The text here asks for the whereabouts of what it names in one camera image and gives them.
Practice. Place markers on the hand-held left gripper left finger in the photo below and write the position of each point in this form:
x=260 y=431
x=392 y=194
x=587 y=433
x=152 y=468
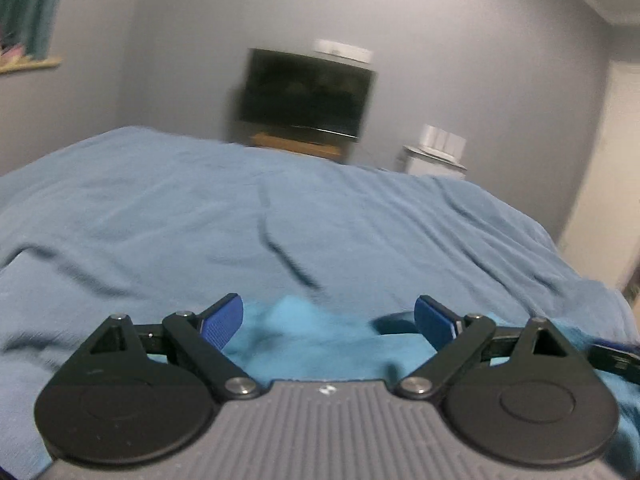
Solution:
x=221 y=321

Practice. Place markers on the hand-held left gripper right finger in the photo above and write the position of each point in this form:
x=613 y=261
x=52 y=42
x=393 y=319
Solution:
x=434 y=319

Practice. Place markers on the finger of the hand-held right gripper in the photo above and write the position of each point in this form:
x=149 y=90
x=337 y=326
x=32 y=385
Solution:
x=617 y=357

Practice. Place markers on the teal zip jacket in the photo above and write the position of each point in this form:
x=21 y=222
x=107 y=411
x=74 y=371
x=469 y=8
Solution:
x=310 y=342

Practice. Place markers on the blue bed blanket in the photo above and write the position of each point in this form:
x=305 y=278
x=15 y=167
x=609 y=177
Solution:
x=150 y=200

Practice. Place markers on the white side cabinet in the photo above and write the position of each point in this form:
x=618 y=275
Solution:
x=430 y=164

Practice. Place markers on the white router with antennas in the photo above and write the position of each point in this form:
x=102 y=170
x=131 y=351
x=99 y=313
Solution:
x=442 y=140

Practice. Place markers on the white door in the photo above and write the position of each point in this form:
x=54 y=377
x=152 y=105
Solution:
x=607 y=170

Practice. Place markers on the wooden television stand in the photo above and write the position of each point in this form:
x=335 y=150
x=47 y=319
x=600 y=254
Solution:
x=295 y=144

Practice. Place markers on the black television screen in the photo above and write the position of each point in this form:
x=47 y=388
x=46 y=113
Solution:
x=305 y=92

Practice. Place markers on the white box above television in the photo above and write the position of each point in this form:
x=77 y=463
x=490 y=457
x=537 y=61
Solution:
x=345 y=51

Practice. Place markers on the wooden window sill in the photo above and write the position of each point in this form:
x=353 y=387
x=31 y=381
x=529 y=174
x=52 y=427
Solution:
x=30 y=64

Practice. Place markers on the pink items on sill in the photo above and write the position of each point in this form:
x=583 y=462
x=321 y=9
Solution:
x=10 y=55

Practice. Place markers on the teal curtain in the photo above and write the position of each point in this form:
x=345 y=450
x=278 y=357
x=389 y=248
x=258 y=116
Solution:
x=30 y=5

